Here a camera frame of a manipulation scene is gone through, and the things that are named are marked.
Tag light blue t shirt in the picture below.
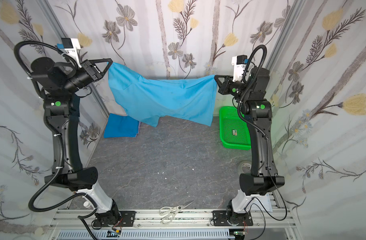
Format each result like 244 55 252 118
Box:
108 63 218 127

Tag green plastic basket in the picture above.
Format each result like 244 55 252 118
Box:
219 106 252 151

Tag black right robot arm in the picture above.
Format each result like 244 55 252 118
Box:
214 45 285 227

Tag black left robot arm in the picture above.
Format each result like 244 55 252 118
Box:
14 39 123 227

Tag folded blue t shirt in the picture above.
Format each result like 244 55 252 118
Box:
104 114 140 138

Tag folded lilac t shirt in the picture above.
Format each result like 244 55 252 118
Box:
137 122 141 135

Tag roll of tape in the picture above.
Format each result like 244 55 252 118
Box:
237 161 252 175

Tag clear plastic bag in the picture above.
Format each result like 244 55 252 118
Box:
254 194 273 212

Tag small white capped bottle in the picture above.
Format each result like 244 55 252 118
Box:
83 201 91 209

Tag white handled scissors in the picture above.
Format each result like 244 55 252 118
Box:
158 201 194 225

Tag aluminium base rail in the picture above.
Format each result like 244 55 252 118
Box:
49 208 298 240

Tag white slotted cable duct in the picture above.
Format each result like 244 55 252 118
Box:
58 229 236 240

